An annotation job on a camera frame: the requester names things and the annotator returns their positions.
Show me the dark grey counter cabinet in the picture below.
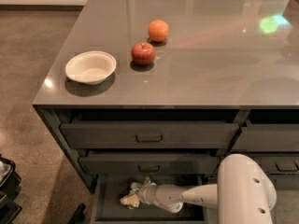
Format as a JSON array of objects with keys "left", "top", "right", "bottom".
[{"left": 32, "top": 0, "right": 299, "bottom": 194}]

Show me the middle left drawer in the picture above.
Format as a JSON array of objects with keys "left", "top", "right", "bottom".
[{"left": 78, "top": 152, "right": 218, "bottom": 175}]

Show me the orange fruit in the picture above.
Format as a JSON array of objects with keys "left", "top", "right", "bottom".
[{"left": 148, "top": 20, "right": 169, "bottom": 42}]

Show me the black object on floor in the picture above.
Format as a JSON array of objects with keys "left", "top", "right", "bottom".
[{"left": 67, "top": 203, "right": 86, "bottom": 224}]

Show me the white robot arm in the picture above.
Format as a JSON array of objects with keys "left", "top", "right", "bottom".
[{"left": 121, "top": 154, "right": 277, "bottom": 224}]

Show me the red apple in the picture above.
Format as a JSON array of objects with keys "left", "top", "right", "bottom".
[{"left": 131, "top": 43, "right": 155, "bottom": 66}]

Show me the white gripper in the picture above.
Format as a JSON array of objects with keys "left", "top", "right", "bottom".
[{"left": 121, "top": 176, "right": 158, "bottom": 207}]

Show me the top right drawer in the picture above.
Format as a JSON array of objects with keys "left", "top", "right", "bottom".
[{"left": 232, "top": 121, "right": 299, "bottom": 152}]

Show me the middle right drawer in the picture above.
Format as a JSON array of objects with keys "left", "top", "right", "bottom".
[{"left": 214, "top": 154, "right": 299, "bottom": 175}]

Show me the top left drawer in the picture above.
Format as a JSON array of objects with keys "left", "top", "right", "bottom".
[{"left": 60, "top": 120, "right": 239, "bottom": 148}]

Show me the white bowl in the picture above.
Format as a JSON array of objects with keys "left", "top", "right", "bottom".
[{"left": 65, "top": 51, "right": 117, "bottom": 85}]

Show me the open bottom left drawer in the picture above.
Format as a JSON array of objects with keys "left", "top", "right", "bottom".
[{"left": 91, "top": 175, "right": 208, "bottom": 224}]

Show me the black tray rack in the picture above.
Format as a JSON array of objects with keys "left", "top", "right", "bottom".
[{"left": 0, "top": 157, "right": 22, "bottom": 224}]

